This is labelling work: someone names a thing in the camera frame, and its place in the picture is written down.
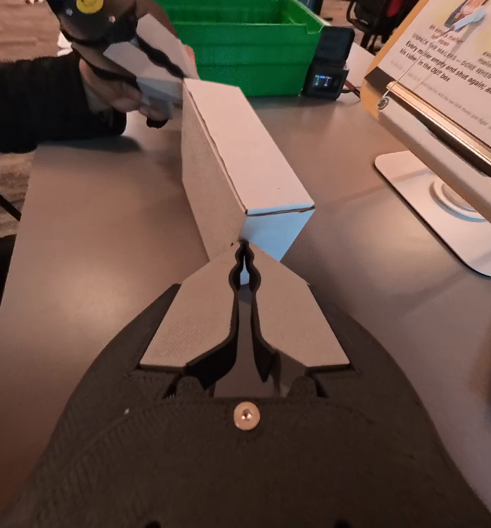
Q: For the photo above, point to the person's left forearm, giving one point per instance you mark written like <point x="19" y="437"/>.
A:
<point x="35" y="103"/>

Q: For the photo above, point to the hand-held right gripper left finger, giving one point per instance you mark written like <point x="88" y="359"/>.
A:
<point x="196" y="326"/>

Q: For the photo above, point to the person's left hand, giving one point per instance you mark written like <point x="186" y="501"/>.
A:
<point x="109" y="93"/>

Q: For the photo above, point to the black mesh office chair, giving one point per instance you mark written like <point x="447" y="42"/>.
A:
<point x="365" y="20"/>

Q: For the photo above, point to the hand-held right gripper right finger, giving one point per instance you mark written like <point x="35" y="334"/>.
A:
<point x="299" y="326"/>

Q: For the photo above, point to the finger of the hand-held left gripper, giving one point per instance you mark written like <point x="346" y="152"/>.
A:
<point x="138" y="62"/>
<point x="167" y="41"/>

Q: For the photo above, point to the white cardboard mailer box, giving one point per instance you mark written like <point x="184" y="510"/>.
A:
<point x="229" y="144"/>

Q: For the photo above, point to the black device with small screen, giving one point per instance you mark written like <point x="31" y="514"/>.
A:
<point x="332" y="49"/>

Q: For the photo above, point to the green plastic bin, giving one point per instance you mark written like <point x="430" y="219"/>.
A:
<point x="249" y="62"/>

